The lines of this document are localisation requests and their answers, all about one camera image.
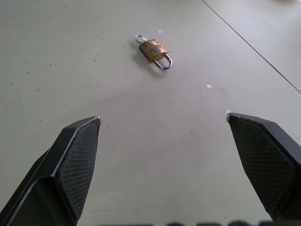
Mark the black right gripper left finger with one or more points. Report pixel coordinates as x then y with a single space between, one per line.
70 169

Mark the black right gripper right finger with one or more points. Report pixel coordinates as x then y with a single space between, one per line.
265 164

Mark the silver key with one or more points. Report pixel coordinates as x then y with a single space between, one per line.
140 38

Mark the brass padlock with steel shackle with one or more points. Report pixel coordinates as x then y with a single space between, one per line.
155 53

